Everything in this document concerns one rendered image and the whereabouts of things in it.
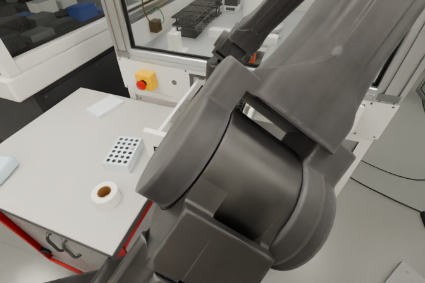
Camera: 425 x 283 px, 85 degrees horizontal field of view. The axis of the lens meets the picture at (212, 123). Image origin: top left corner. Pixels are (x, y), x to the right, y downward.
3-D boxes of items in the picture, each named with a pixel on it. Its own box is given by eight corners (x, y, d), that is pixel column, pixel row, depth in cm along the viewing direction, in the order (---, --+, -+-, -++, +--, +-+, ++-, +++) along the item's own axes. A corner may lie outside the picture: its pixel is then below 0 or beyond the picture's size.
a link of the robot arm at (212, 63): (203, 61, 54) (228, 65, 53) (210, 50, 59) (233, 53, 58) (202, 87, 58) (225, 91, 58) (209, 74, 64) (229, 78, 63)
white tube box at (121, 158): (130, 173, 74) (127, 165, 72) (105, 170, 75) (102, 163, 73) (144, 145, 84) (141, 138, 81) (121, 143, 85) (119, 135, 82)
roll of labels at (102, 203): (92, 197, 68) (87, 189, 65) (116, 184, 71) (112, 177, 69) (99, 215, 64) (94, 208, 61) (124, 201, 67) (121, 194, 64)
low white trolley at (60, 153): (159, 318, 106) (111, 255, 56) (54, 268, 122) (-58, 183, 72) (204, 206, 148) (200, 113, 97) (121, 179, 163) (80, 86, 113)
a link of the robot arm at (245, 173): (124, 296, 10) (221, 339, 11) (257, 105, 10) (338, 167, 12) (143, 203, 19) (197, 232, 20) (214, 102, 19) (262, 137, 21)
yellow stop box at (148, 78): (152, 93, 95) (148, 77, 90) (136, 90, 97) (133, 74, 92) (158, 86, 98) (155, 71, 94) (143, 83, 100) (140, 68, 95)
